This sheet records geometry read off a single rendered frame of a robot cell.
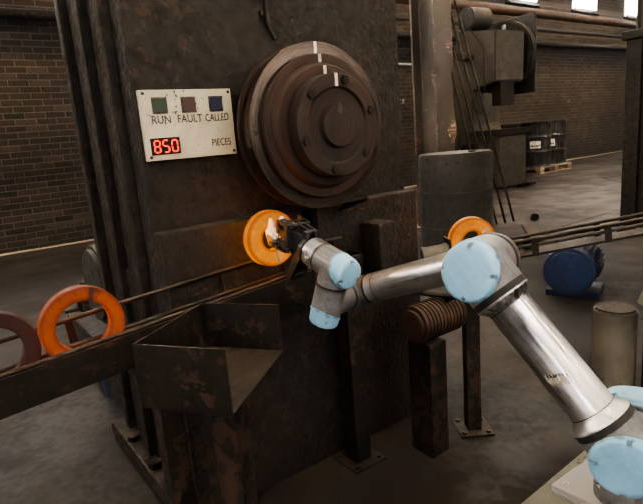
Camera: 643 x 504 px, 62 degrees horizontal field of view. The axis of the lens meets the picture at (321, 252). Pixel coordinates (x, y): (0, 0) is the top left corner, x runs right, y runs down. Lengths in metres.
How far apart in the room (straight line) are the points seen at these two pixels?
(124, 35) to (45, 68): 6.07
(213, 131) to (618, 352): 1.34
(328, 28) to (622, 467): 1.42
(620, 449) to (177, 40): 1.36
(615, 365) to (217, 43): 1.48
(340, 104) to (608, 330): 1.02
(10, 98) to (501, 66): 6.98
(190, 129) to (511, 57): 8.38
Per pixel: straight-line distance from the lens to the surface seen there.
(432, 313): 1.76
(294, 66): 1.53
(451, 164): 4.21
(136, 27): 1.54
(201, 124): 1.55
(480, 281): 1.04
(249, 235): 1.45
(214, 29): 1.63
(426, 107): 6.02
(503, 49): 9.50
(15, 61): 7.54
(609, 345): 1.82
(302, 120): 1.45
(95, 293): 1.35
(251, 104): 1.47
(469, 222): 1.86
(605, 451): 1.09
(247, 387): 1.15
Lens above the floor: 1.09
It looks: 12 degrees down
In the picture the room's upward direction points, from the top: 5 degrees counter-clockwise
